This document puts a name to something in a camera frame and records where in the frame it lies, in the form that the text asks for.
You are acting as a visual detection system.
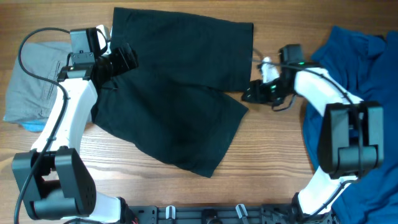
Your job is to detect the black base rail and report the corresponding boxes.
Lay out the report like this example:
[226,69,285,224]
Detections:
[124,203,336,224]

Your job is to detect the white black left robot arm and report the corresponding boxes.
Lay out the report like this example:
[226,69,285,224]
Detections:
[12,25,139,223]

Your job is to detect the blue shirt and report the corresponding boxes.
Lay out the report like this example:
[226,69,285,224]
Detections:
[302,25,398,224]

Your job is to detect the folded grey shorts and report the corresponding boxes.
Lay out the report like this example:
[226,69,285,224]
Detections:
[4,42,72,124]

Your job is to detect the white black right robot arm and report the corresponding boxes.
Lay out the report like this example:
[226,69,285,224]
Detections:
[243,58,384,223]

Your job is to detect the folded light blue cloth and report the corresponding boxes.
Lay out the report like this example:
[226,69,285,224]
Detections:
[20,121,46,133]

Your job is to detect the black shorts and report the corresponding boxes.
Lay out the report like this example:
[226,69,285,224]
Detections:
[91,7,254,177]

